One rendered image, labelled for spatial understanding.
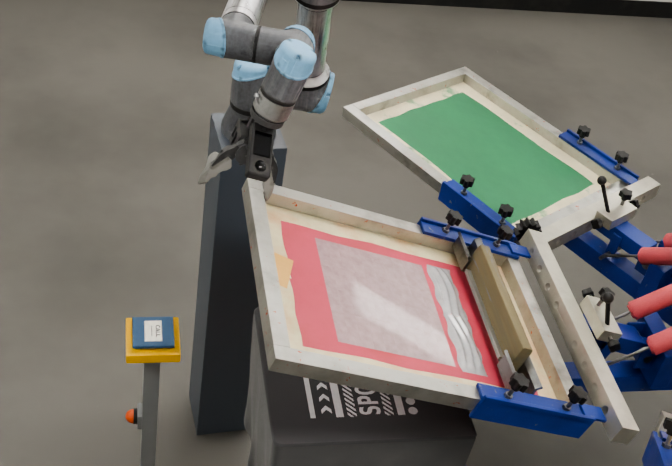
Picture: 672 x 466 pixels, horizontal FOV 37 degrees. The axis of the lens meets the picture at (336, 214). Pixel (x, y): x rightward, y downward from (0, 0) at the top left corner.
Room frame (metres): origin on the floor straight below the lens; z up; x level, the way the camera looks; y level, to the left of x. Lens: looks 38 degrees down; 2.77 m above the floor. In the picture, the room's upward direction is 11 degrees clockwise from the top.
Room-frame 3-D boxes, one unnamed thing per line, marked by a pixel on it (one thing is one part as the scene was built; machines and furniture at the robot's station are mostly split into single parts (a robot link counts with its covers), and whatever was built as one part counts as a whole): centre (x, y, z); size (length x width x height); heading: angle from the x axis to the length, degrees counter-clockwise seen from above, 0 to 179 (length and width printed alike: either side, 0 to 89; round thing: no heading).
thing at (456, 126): (2.65, -0.55, 1.05); 1.08 x 0.61 x 0.23; 46
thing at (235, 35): (1.96, 0.27, 1.77); 0.49 x 0.11 x 0.12; 1
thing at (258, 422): (1.65, 0.09, 0.74); 0.45 x 0.03 x 0.43; 16
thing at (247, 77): (2.27, 0.27, 1.37); 0.13 x 0.12 x 0.14; 91
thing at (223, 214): (2.27, 0.28, 0.60); 0.18 x 0.18 x 1.20; 22
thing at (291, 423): (1.71, -0.13, 0.95); 0.48 x 0.44 x 0.01; 106
